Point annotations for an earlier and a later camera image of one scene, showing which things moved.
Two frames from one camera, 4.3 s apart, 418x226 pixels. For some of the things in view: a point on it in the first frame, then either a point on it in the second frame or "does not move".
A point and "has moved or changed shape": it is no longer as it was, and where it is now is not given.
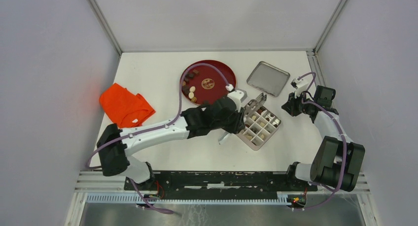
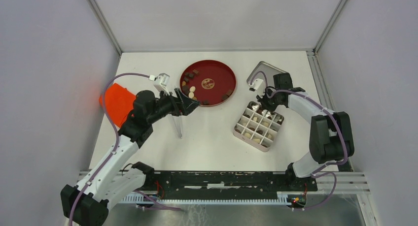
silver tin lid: x=268 y=78 does not move
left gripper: x=238 y=124 → x=184 y=107
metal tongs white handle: x=252 y=107 has moved or changed shape
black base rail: x=218 y=181 does not move
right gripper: x=290 y=106 → x=264 y=106
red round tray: x=204 y=82 does not move
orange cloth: x=127 y=109 does not move
